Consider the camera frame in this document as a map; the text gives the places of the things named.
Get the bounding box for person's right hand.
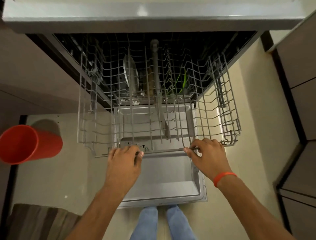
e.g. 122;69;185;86
183;138;234;183

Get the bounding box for person's left hand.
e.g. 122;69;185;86
103;145;145;196

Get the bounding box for silver dishwasher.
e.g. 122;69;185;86
0;0;306;209

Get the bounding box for wire dish rack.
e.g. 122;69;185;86
77;33;242;159
108;81;198;105

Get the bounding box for round green plate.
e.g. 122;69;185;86
181;69;191;94

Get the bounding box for tan speckled plate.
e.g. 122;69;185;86
145;69;155;97

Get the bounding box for white plate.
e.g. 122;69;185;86
122;53;139;92

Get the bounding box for person's left forearm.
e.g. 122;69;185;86
65;185;129;240

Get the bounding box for person's right forearm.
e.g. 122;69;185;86
217;175;296;240

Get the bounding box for orange thread wristband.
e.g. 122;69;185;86
213;172;238;188

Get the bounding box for red plastic bucket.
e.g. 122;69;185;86
0;124;64;165

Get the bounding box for striped brown floor mat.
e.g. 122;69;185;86
6;203;82;240

